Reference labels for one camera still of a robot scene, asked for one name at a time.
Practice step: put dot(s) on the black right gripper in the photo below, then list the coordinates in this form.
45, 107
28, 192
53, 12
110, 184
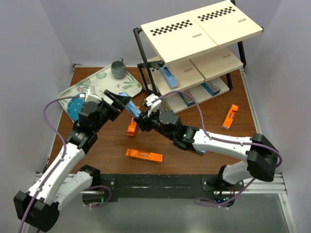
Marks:
144, 121

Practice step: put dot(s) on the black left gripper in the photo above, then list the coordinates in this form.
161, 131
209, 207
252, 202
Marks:
119, 102

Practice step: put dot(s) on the orange toothpaste box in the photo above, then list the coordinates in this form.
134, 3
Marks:
133, 153
230, 117
132, 126

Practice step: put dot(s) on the silver toothpaste box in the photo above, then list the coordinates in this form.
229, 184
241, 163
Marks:
165, 106
187, 98
211, 88

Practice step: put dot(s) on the blue toothpaste box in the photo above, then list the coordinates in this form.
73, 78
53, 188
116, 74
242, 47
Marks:
201, 152
131, 107
169, 78

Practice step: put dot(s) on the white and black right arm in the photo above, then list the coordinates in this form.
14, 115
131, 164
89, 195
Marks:
257, 156

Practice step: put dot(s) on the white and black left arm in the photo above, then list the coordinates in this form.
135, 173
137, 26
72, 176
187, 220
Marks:
41, 205

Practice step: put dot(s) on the three-tier cream shelf rack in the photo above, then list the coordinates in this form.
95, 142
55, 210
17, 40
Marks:
198, 46

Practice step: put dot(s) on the leaf-patterned white tray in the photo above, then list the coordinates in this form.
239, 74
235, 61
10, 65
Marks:
102, 80

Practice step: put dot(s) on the teal dotted plate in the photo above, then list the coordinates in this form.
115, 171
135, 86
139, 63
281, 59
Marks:
74, 107

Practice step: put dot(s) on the orange toothpaste box bottom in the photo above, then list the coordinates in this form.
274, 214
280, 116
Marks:
133, 153

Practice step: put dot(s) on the grey ceramic cup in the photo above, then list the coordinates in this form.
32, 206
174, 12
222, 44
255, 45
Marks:
118, 69

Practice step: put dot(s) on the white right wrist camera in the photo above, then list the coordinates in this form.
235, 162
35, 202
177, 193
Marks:
152, 103

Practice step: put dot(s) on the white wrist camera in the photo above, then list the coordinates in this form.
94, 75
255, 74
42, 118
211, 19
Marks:
90, 95
152, 103

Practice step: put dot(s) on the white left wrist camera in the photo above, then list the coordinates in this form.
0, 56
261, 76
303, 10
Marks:
90, 95

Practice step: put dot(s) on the aluminium frame rail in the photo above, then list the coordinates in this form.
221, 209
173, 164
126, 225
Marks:
277, 186

